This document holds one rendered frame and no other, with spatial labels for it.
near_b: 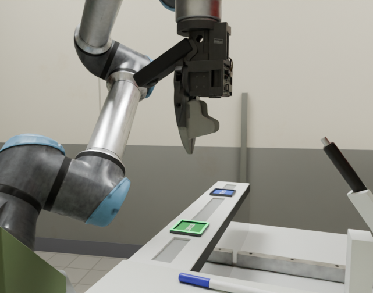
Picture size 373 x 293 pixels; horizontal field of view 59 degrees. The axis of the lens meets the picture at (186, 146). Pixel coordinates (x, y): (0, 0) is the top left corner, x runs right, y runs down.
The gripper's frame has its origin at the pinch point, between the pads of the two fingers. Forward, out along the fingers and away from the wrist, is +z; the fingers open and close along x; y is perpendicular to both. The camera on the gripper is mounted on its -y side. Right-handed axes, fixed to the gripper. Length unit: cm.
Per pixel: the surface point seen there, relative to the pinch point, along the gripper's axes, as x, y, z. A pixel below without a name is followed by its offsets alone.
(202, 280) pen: -18.3, 8.4, 13.4
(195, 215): 8.1, -0.8, 14.8
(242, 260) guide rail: 17.1, 7.4, 27.0
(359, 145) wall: 194, 56, 18
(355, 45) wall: 193, 50, -49
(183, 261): -12.0, 3.8, 14.7
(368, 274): -19.9, 24.9, 9.0
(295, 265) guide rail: 17.1, 18.5, 26.4
